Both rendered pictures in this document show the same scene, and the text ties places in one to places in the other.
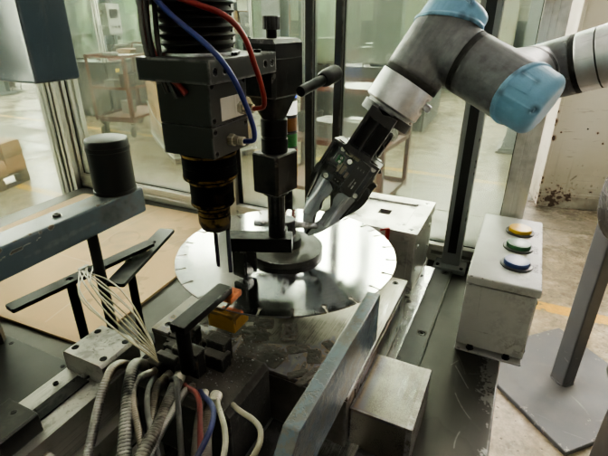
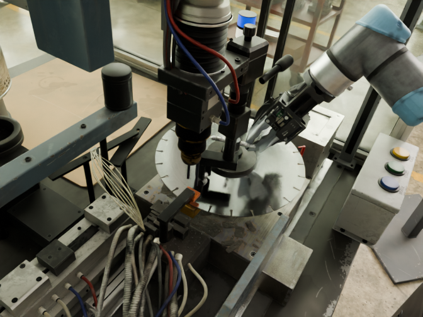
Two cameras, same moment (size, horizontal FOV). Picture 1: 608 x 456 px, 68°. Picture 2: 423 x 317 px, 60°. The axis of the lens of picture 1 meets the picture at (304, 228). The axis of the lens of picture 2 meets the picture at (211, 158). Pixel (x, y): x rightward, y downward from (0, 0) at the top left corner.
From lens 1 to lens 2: 0.21 m
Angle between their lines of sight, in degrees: 16
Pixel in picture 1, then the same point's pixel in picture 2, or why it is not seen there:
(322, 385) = (247, 282)
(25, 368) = (56, 210)
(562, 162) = not seen: outside the picture
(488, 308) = (360, 211)
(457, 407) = (324, 271)
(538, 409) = (385, 251)
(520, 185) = not seen: hidden behind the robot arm
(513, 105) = (408, 111)
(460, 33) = (386, 48)
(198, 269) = (171, 165)
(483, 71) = (394, 82)
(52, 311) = not seen: hidden behind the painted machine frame
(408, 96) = (337, 82)
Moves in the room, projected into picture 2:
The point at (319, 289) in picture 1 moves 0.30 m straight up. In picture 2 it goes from (250, 195) to (284, 55)
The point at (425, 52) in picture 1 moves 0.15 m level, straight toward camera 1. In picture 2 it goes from (357, 55) to (349, 100)
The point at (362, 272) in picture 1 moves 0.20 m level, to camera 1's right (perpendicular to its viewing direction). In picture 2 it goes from (280, 185) to (376, 200)
